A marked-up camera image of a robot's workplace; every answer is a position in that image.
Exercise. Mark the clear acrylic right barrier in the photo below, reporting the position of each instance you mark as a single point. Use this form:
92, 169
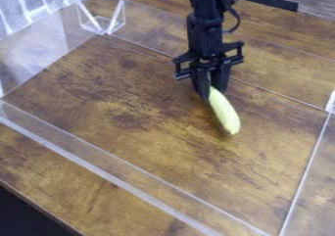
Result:
311, 215

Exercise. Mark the clear acrylic barrier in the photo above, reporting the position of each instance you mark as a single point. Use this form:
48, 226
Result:
186, 207
311, 215

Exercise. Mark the green handled metal spoon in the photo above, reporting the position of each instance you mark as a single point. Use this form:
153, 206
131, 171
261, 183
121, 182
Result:
225, 111

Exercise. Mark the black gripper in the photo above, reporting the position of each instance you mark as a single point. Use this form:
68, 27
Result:
213, 19

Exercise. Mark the clear acrylic front barrier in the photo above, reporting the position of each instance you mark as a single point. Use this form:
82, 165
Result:
186, 207

